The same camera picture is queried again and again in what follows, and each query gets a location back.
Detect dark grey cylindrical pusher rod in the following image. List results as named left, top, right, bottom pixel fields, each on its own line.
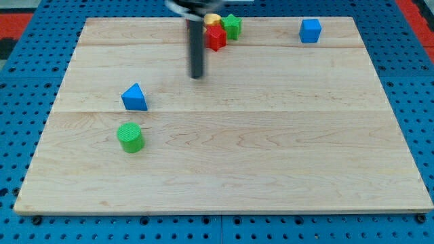
left=189, top=16, right=205, bottom=79

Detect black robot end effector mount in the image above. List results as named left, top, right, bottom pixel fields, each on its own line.
left=165, top=0, right=222, bottom=16

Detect blue triangle block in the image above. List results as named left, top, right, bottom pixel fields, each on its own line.
left=121, top=83, right=148, bottom=111

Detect light wooden board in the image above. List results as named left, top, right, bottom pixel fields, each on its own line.
left=14, top=17, right=433, bottom=216

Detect yellow round block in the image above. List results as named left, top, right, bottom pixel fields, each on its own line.
left=203, top=14, right=221, bottom=26

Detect red star block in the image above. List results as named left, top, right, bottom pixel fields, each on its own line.
left=205, top=26, right=226, bottom=52

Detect green star block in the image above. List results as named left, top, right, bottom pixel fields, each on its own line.
left=220, top=14, right=242, bottom=40

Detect blue cube block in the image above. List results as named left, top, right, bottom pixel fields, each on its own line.
left=299, top=19, right=322, bottom=43

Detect green cylinder block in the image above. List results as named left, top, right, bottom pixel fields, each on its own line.
left=117, top=122, right=145, bottom=153

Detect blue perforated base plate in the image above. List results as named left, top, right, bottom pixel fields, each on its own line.
left=1, top=0, right=433, bottom=243

